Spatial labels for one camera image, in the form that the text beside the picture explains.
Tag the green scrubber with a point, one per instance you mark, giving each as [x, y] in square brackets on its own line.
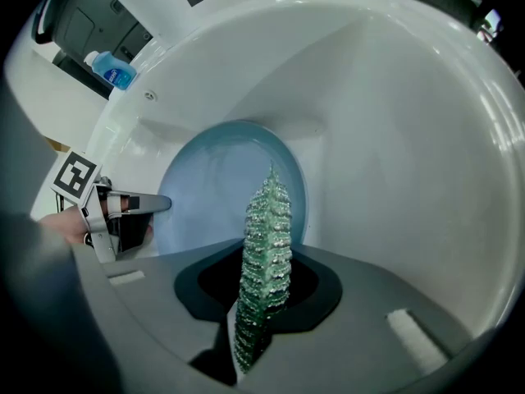
[264, 261]

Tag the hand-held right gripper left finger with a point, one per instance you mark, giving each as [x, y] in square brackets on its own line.
[164, 326]

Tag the blue dish soap bottle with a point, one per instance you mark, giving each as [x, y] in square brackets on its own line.
[112, 70]

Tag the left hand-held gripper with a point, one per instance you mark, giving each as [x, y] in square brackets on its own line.
[88, 203]

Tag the blue plate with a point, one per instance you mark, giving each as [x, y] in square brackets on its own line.
[213, 187]

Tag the person's left hand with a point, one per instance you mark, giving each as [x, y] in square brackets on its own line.
[65, 225]

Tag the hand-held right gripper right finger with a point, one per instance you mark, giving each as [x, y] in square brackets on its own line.
[352, 335]

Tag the dark grey cabinet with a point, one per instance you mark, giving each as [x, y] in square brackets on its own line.
[94, 19]

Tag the round sink overflow fitting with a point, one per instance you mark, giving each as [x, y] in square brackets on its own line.
[149, 95]

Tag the person's left forearm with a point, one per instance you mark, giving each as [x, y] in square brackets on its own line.
[28, 236]

